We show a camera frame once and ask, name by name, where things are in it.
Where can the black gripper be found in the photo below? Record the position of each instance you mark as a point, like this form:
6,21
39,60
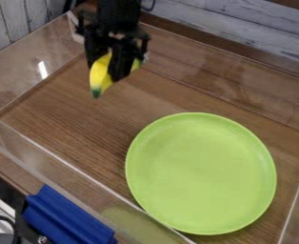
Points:
111,29

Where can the yellow toy banana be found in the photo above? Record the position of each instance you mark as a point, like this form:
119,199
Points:
100,77

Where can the green round plate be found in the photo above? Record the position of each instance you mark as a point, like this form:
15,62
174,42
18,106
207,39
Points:
200,173

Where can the clear acrylic enclosure wall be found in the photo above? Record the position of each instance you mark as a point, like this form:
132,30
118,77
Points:
64,139

